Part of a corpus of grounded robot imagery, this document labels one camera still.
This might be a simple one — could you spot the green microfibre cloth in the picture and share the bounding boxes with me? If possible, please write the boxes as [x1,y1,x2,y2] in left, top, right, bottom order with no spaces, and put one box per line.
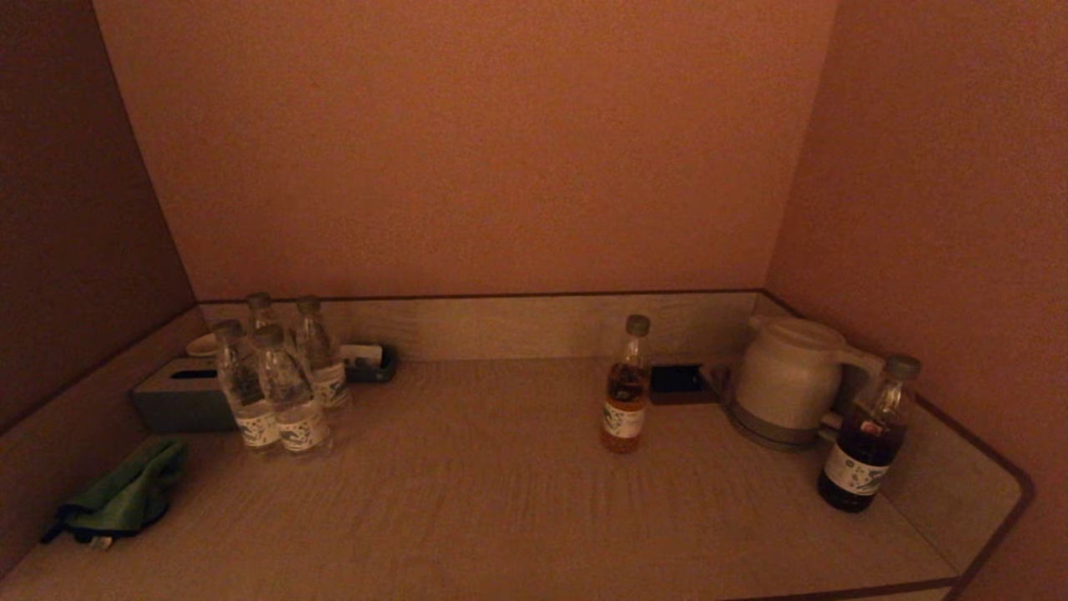
[42,440,189,549]

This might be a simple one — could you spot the orange tea bottle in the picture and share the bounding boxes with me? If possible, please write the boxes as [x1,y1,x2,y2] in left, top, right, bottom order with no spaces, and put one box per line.
[602,315,652,455]

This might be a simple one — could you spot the small black tray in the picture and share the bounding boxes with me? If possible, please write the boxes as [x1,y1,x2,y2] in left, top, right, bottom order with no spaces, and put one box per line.
[342,344,399,384]

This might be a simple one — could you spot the clear water bottle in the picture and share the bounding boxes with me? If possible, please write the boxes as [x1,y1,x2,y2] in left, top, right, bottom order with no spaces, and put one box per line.
[253,324,335,457]
[213,320,285,457]
[247,292,289,336]
[294,295,353,412]

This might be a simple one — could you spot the white electric kettle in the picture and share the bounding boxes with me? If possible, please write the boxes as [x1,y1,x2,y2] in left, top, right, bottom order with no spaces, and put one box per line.
[733,315,884,435]

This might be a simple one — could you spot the grey kettle base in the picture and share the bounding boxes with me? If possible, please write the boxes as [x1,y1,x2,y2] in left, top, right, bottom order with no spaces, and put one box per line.
[724,401,827,452]

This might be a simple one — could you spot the dark tea bottle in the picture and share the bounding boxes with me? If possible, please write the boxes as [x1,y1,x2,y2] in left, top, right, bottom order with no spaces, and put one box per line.
[818,353,922,513]

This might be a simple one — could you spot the grey tissue box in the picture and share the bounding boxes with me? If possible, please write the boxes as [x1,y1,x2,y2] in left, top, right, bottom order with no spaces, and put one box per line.
[131,357,239,433]

